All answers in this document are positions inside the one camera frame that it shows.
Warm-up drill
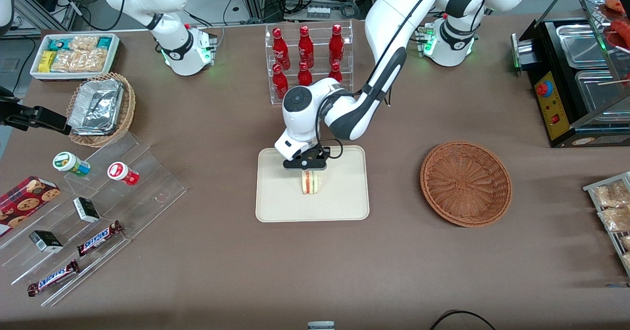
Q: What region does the snickers bar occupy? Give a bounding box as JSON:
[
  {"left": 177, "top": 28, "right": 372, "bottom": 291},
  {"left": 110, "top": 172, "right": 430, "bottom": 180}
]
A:
[
  {"left": 27, "top": 259, "right": 81, "bottom": 298},
  {"left": 77, "top": 220, "right": 124, "bottom": 257}
]

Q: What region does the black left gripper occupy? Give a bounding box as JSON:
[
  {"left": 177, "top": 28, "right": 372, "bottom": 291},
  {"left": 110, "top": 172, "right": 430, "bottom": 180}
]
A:
[{"left": 283, "top": 145, "right": 330, "bottom": 174}]

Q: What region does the clear acrylic bottle rack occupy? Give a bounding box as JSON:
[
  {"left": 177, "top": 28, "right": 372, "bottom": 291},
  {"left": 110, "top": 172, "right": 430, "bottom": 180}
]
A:
[{"left": 265, "top": 20, "right": 354, "bottom": 106}]

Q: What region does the triangular sandwich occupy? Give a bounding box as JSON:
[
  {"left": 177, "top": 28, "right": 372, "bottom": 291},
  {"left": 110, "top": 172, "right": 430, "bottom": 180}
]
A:
[{"left": 301, "top": 170, "right": 321, "bottom": 196}]

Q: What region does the steel warmer pan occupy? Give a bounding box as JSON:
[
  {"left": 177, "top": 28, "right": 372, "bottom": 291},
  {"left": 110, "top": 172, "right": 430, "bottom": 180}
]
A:
[
  {"left": 555, "top": 23, "right": 614, "bottom": 70},
  {"left": 574, "top": 69, "right": 630, "bottom": 113}
]

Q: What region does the small clear cracker bag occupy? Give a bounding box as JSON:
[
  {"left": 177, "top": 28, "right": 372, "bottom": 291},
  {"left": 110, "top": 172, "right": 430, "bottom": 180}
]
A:
[{"left": 68, "top": 35, "right": 100, "bottom": 52}]

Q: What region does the clear acrylic tiered stand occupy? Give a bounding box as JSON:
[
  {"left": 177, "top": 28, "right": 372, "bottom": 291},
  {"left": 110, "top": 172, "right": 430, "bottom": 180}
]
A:
[{"left": 0, "top": 132, "right": 187, "bottom": 307}]

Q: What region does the white snack bin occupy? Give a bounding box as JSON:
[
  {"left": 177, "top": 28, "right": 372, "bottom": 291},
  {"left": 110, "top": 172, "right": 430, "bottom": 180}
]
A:
[{"left": 30, "top": 33, "right": 121, "bottom": 82}]

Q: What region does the large clear cracker bag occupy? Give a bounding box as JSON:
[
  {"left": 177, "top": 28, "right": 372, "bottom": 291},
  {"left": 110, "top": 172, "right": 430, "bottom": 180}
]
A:
[{"left": 51, "top": 48, "right": 108, "bottom": 73}]

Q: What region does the small black white box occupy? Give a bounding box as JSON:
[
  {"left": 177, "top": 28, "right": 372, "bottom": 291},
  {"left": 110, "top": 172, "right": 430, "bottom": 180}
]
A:
[
  {"left": 29, "top": 230, "right": 64, "bottom": 253},
  {"left": 72, "top": 197, "right": 100, "bottom": 223}
]

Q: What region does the green lid snack cup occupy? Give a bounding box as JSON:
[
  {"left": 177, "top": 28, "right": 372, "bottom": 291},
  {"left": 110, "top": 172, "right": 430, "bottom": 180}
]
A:
[{"left": 53, "top": 151, "right": 91, "bottom": 178}]

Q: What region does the aluminium frame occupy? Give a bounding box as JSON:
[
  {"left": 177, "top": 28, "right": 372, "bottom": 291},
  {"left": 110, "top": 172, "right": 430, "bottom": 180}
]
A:
[{"left": 14, "top": 0, "right": 90, "bottom": 38}]

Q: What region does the light wicker basket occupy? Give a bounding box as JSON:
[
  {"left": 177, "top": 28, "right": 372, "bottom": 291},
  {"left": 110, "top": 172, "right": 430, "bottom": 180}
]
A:
[{"left": 66, "top": 72, "right": 136, "bottom": 148}]

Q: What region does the black food warmer machine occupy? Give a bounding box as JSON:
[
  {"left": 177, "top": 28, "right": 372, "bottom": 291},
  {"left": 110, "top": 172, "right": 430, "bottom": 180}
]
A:
[{"left": 510, "top": 0, "right": 630, "bottom": 149}]

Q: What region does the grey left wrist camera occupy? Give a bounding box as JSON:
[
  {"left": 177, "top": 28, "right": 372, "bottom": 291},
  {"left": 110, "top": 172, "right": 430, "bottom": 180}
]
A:
[{"left": 274, "top": 133, "right": 307, "bottom": 162}]

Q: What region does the brown wicker basket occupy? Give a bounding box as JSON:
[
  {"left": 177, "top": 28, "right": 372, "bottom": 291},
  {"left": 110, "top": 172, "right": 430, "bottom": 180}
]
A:
[{"left": 420, "top": 141, "right": 513, "bottom": 228}]

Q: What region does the black cable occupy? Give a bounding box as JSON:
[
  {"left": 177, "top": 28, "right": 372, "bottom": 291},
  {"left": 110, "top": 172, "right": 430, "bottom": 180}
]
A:
[{"left": 429, "top": 310, "right": 498, "bottom": 330}]

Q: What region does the stack of foil containers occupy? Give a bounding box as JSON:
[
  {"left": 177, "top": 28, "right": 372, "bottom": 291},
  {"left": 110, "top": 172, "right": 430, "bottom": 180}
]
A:
[{"left": 67, "top": 79, "right": 124, "bottom": 136}]

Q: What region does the metal wire rack tray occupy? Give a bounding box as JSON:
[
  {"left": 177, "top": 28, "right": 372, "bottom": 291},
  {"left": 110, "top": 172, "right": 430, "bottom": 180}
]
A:
[{"left": 583, "top": 171, "right": 630, "bottom": 277}]

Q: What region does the cream plastic tray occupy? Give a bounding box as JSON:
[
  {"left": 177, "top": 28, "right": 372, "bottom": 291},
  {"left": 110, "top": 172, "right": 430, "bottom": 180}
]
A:
[{"left": 255, "top": 146, "right": 370, "bottom": 223}]

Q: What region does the red cookie box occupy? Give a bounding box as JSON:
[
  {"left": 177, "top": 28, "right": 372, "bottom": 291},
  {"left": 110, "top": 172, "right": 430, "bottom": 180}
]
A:
[{"left": 0, "top": 176, "right": 61, "bottom": 238}]

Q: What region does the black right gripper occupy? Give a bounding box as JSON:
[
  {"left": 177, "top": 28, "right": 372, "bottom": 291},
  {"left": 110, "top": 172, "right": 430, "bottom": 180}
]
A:
[{"left": 0, "top": 104, "right": 72, "bottom": 135}]

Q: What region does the red lid snack cup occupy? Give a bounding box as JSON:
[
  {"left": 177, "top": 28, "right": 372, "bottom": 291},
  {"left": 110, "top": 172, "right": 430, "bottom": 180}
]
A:
[{"left": 107, "top": 161, "right": 140, "bottom": 186}]

